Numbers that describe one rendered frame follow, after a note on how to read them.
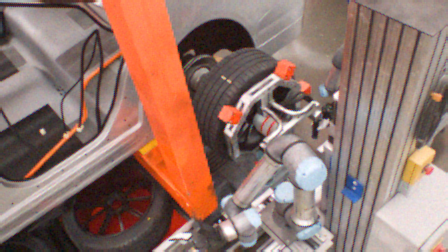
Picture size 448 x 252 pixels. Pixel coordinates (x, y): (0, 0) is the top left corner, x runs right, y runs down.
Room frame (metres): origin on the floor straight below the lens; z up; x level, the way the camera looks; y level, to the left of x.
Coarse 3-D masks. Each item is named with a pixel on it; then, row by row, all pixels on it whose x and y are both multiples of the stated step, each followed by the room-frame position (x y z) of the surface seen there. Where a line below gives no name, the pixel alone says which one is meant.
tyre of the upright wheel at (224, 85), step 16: (256, 48) 1.97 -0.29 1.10; (224, 64) 1.80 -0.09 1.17; (240, 64) 1.77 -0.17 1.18; (256, 64) 1.75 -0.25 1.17; (272, 64) 1.76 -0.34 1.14; (208, 80) 1.75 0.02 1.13; (224, 80) 1.70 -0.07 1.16; (240, 80) 1.66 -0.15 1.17; (256, 80) 1.68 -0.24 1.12; (208, 96) 1.67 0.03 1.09; (224, 96) 1.61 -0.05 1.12; (240, 96) 1.62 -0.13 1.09; (208, 112) 1.60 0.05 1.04; (208, 128) 1.56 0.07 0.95; (224, 128) 1.54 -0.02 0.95; (208, 144) 1.56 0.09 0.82; (224, 144) 1.53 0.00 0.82
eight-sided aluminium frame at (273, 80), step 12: (264, 84) 1.66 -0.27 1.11; (276, 84) 1.64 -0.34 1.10; (288, 84) 1.69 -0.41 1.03; (300, 84) 1.75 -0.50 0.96; (252, 96) 1.57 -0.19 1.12; (240, 108) 1.56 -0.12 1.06; (300, 108) 1.74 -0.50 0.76; (240, 120) 1.50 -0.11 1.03; (288, 120) 1.71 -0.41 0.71; (228, 132) 1.49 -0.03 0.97; (228, 144) 1.50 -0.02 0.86; (240, 156) 1.48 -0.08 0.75; (252, 156) 1.53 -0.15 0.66
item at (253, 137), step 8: (280, 88) 1.84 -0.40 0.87; (280, 96) 1.80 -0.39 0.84; (256, 104) 1.70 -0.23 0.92; (248, 112) 1.91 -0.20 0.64; (256, 112) 1.75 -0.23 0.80; (280, 112) 1.79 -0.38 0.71; (248, 120) 1.70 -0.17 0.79; (240, 128) 1.64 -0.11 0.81; (248, 128) 1.67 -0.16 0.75; (240, 136) 1.73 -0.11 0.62; (248, 136) 1.65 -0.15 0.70; (256, 136) 1.71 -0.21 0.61; (264, 136) 1.70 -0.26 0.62; (240, 144) 1.65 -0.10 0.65; (248, 144) 1.65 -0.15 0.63; (256, 144) 1.66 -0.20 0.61
